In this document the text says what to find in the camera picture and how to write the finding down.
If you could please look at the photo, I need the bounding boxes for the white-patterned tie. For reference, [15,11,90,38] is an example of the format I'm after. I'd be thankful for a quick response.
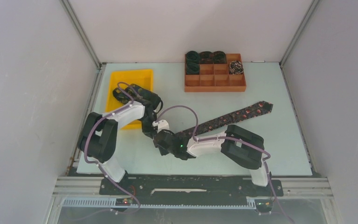
[228,60,244,75]

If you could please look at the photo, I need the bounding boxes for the dark floral red-dotted tie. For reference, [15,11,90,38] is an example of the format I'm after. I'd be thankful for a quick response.
[175,101,273,138]

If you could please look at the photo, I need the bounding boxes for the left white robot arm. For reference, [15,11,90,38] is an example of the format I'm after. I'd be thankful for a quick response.
[77,92,163,194]

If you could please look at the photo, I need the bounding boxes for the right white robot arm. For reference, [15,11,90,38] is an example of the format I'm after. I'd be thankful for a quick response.
[152,120,271,195]

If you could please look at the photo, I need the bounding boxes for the dark gold-patterned folded tie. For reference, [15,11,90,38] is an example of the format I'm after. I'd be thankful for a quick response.
[112,84,147,104]

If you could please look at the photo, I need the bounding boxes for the yellow plastic bin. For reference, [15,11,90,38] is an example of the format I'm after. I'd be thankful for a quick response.
[105,69,161,133]

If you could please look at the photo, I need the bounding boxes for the orange compartment tray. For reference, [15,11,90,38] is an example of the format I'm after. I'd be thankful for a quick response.
[184,53,247,92]

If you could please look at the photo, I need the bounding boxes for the rolled dark red-patterned tie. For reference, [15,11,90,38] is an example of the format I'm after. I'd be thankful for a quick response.
[199,51,214,64]

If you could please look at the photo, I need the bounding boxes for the rolled dark gold-patterned tie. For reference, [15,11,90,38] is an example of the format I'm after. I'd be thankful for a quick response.
[213,51,227,64]

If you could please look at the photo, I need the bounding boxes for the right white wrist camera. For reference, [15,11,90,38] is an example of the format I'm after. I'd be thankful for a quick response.
[152,119,170,132]

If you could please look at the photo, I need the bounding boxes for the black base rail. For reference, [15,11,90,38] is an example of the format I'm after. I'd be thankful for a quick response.
[100,174,283,207]

